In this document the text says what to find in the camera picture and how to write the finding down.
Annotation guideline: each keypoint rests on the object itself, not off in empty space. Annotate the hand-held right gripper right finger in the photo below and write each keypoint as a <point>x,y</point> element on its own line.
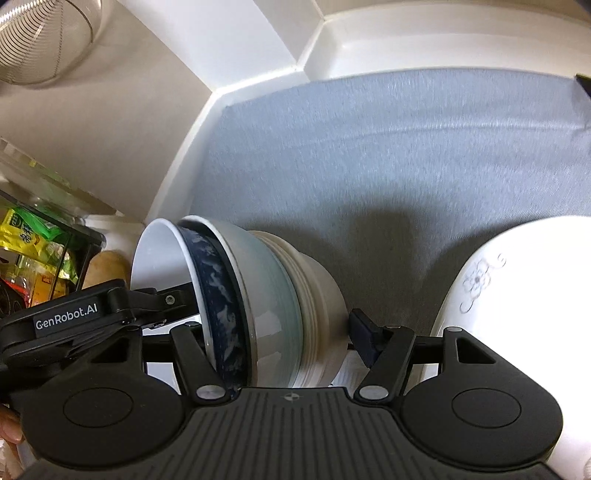
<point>367,337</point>

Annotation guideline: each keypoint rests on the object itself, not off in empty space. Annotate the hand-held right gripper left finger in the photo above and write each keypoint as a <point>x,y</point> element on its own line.
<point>189,350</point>

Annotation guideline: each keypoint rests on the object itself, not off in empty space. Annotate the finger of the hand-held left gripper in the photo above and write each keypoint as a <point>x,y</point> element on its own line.
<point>166,302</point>

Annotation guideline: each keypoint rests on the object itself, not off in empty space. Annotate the white bowl with blue band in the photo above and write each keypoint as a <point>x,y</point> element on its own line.
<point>217,286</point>

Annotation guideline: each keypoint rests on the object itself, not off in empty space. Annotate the light blue swirl bowl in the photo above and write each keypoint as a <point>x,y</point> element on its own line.
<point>277,295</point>

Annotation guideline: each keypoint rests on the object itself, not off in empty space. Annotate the white square plate flower print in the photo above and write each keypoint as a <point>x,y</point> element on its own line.
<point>531,277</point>

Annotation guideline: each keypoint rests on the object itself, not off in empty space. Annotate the person's left hand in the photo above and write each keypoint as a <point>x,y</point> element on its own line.
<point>9,427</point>

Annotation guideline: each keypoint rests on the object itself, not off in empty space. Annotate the red orange snack packet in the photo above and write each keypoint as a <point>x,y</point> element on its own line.
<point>41,286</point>

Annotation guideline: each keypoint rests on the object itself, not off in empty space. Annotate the brown potato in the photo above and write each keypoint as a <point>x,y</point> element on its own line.
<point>107,270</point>

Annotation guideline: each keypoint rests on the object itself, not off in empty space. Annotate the clear box with snack packets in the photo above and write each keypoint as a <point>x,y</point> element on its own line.
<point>87,242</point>

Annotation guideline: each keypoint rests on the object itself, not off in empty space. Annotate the yellow green snack packet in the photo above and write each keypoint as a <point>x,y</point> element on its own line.
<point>32,235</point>

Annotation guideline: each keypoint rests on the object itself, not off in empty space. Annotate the clear plastic container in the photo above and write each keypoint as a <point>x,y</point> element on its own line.
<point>51,184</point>

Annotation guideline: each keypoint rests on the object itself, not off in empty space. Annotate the grey fabric mat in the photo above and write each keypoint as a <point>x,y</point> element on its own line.
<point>369,161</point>

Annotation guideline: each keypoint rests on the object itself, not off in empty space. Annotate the metal mesh strainer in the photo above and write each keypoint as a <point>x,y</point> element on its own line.
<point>46,37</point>

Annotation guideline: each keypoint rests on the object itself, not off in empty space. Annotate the black flat object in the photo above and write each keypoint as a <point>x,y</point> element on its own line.
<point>585,97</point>

